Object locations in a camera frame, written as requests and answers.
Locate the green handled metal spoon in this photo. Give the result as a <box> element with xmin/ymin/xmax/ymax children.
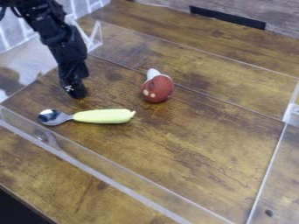
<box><xmin>39</xmin><ymin>108</ymin><xmax>136</xmax><ymax>126</ymax></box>

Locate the clear acrylic front barrier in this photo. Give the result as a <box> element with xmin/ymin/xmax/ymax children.
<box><xmin>0</xmin><ymin>106</ymin><xmax>234</xmax><ymax>224</ymax></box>

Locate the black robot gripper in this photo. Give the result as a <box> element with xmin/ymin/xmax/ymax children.
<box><xmin>14</xmin><ymin>0</ymin><xmax>90</xmax><ymax>99</ymax></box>

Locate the clear acrylic barrier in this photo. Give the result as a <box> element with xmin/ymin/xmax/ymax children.
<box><xmin>247</xmin><ymin>82</ymin><xmax>299</xmax><ymax>224</ymax></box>
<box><xmin>0</xmin><ymin>106</ymin><xmax>234</xmax><ymax>224</ymax></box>

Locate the clear acrylic triangular bracket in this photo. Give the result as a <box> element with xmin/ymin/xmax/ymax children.
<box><xmin>66</xmin><ymin>14</ymin><xmax>103</xmax><ymax>53</ymax></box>

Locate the black strip on table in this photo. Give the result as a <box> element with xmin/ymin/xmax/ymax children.
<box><xmin>190</xmin><ymin>5</ymin><xmax>267</xmax><ymax>30</ymax></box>

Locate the clear acrylic right barrier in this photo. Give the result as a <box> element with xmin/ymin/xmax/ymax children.
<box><xmin>247</xmin><ymin>82</ymin><xmax>299</xmax><ymax>224</ymax></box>

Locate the red toy mushroom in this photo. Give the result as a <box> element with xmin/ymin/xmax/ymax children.
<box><xmin>142</xmin><ymin>68</ymin><xmax>174</xmax><ymax>103</ymax></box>

